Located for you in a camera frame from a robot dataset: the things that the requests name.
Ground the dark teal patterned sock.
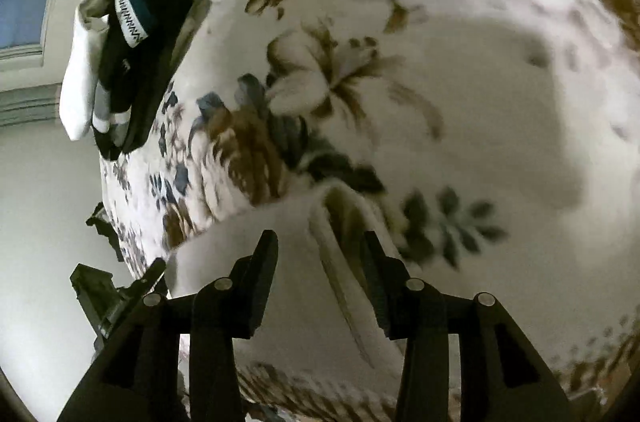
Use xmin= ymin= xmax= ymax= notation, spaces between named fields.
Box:
xmin=112 ymin=0 xmax=162 ymax=49

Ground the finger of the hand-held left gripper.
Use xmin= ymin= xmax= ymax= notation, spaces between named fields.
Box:
xmin=86 ymin=201 xmax=125 ymax=264

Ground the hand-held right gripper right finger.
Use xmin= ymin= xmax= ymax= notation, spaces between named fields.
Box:
xmin=364 ymin=231 xmax=572 ymax=422

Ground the grey white striped sock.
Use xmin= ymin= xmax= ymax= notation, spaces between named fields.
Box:
xmin=91 ymin=83 xmax=132 ymax=149

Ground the black folded garment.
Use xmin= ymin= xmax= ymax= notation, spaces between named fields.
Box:
xmin=96 ymin=0 xmax=195 ymax=161

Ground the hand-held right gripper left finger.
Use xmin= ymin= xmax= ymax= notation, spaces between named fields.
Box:
xmin=56 ymin=229 xmax=279 ymax=422

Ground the white folded garment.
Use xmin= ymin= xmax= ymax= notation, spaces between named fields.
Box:
xmin=60 ymin=0 xmax=118 ymax=141

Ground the floral printed blanket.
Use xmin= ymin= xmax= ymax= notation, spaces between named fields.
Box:
xmin=97 ymin=0 xmax=640 ymax=422

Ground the white small cloth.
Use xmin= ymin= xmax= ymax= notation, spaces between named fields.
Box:
xmin=166 ymin=182 xmax=417 ymax=370

